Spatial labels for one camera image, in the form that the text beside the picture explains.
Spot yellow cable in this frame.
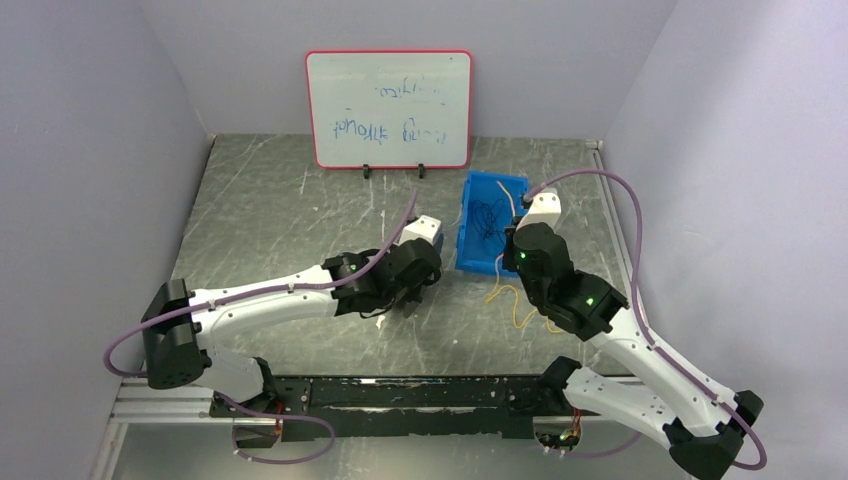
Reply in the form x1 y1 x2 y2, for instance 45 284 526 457
483 182 564 336

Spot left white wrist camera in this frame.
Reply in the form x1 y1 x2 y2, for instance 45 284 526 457
395 215 443 249

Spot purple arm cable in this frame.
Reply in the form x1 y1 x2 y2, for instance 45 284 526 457
102 188 420 380
523 168 768 472

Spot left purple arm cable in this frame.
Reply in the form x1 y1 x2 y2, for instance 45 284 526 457
102 188 420 380

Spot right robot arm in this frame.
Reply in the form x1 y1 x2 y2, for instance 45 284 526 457
503 222 764 479

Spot blue plastic bin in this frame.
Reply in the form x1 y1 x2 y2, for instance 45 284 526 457
455 170 529 277

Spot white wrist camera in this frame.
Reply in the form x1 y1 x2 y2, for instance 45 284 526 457
516 187 562 230
395 215 443 249

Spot red framed whiteboard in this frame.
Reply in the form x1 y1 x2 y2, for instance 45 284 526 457
304 49 474 175

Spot black base frame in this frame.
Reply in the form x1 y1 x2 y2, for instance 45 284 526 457
243 374 573 442

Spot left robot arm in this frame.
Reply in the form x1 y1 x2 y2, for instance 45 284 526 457
142 238 443 403

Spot aluminium side rail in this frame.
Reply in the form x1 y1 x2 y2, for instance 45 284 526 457
585 140 632 298

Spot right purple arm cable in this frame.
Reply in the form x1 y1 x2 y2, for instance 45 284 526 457
523 168 768 472

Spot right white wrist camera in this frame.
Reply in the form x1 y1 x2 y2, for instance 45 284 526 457
516 187 562 230

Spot black cable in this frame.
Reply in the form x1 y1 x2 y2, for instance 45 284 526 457
468 197 508 243

